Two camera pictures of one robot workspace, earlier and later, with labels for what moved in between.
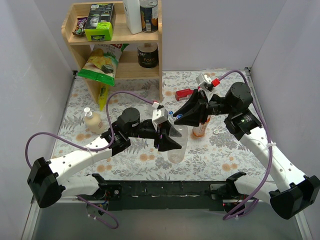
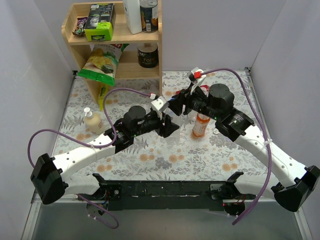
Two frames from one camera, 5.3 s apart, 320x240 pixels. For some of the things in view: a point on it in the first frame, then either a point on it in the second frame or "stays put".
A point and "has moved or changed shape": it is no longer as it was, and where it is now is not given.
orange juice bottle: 200,131 stays put
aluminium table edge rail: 33,209 stays put
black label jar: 148,55 stays put
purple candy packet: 79,29 stays put
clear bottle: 176,155 has moved or changed shape
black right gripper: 203,106 -> 184,102
